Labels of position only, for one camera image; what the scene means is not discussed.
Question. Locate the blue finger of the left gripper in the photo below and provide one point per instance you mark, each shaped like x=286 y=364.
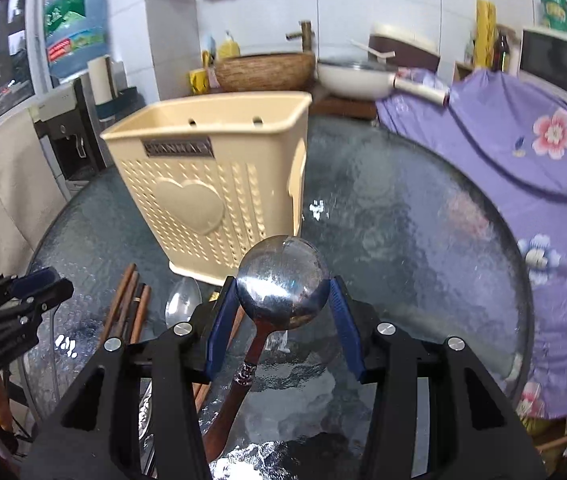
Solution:
x=50 y=296
x=35 y=277

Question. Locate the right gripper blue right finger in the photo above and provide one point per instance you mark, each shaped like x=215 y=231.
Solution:
x=347 y=329

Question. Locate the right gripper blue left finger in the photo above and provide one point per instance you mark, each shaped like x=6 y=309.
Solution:
x=225 y=309

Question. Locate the brown wooden chopstick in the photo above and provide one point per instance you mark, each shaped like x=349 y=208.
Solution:
x=201 y=390
x=117 y=302
x=126 y=302
x=140 y=317

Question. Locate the steel ladle wooden handle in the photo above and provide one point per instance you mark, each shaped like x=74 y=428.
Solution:
x=283 y=283

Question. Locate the small metal spoon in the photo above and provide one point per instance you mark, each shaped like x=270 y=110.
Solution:
x=183 y=299

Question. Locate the beige hanging cloth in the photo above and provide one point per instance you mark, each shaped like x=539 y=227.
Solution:
x=30 y=198

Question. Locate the cream plastic utensil holder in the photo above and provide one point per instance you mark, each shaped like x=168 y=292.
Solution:
x=214 y=175

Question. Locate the water dispenser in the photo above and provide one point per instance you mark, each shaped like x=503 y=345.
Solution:
x=68 y=129

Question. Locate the paper cup dispenser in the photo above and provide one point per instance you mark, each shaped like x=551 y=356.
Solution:
x=110 y=100

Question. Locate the brown wooden counter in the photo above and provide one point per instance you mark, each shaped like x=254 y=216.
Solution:
x=326 y=104

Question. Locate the white frying pan with lid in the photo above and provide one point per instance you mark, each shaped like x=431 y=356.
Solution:
x=367 y=81

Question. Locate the yellow mug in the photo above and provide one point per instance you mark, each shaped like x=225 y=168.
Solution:
x=199 y=82

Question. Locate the woven basin sink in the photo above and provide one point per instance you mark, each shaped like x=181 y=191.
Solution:
x=287 y=71

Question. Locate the purple floral cloth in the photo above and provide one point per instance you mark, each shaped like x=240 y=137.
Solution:
x=510 y=139

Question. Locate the blue water jug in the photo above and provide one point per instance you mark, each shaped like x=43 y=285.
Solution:
x=76 y=32

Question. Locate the brown rice cooker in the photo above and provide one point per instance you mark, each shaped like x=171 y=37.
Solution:
x=410 y=49

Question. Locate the yellow soap bottle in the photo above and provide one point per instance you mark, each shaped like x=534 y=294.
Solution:
x=229 y=48

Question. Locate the bronze faucet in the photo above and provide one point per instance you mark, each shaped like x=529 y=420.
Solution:
x=305 y=34

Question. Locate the dark glass bottle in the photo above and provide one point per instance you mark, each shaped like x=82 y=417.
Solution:
x=501 y=54

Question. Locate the green instant noodle cups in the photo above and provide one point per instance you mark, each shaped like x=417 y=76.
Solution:
x=554 y=14

